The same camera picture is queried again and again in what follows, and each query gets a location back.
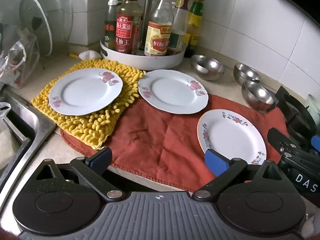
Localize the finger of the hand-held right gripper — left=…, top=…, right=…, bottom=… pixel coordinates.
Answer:
left=267, top=127, right=320, bottom=161
left=274, top=86, right=318, bottom=140

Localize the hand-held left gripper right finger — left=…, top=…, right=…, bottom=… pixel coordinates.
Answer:
left=192, top=148, right=283, bottom=202

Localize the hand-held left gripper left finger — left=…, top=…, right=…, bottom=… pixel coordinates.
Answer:
left=36, top=146, right=125, bottom=202

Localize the gold-rimmed floral plate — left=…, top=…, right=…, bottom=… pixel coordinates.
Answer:
left=197, top=109, right=267, bottom=166

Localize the scalloped pink-flower plate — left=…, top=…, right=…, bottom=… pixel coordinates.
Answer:
left=48, top=68, right=124, bottom=116
left=138, top=69, right=209, bottom=115

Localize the large steel bowl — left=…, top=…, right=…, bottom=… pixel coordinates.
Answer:
left=191, top=55, right=226, bottom=81

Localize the pale green container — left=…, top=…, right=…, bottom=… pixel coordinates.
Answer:
left=307, top=93, right=320, bottom=116

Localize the yellow chenille mat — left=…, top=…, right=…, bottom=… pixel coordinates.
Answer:
left=30, top=58, right=147, bottom=151

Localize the medium steel bowl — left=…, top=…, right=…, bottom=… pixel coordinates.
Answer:
left=241, top=80, right=275, bottom=111

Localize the red cloth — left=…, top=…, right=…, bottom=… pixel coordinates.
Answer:
left=60, top=93, right=291, bottom=193

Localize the small steel bowl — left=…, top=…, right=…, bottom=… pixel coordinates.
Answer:
left=233, top=63, right=261, bottom=87

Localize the stainless steel sink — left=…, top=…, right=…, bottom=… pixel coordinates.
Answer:
left=0, top=87, right=57, bottom=194

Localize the white plastic bag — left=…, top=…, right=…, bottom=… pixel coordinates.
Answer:
left=0, top=102, right=22, bottom=172

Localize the white round bottle tray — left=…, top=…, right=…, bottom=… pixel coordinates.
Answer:
left=100, top=38, right=187, bottom=71

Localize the small white lump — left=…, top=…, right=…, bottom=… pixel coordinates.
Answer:
left=78, top=50, right=100, bottom=61

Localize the clear plastic bag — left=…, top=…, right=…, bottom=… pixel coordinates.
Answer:
left=0, top=23, right=38, bottom=90

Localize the red-label soy sauce bottle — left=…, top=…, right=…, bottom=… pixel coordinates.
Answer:
left=115, top=0, right=143, bottom=54

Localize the yellow-cap vinegar bottle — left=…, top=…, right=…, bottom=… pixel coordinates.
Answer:
left=144, top=0, right=175, bottom=57

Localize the yellow-green label oil bottle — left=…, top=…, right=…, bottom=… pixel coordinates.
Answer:
left=186, top=0, right=206, bottom=50

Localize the clear bottle with green label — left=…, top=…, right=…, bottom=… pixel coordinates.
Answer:
left=104, top=0, right=123, bottom=51

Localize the glass pot lid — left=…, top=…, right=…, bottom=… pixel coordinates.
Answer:
left=19, top=0, right=53, bottom=56
left=38, top=0, right=74, bottom=46

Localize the stainless steel grinder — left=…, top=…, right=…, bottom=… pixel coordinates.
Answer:
left=138, top=0, right=161, bottom=51

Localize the wire lid rack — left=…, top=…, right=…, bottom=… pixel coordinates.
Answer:
left=37, top=40, right=73, bottom=71

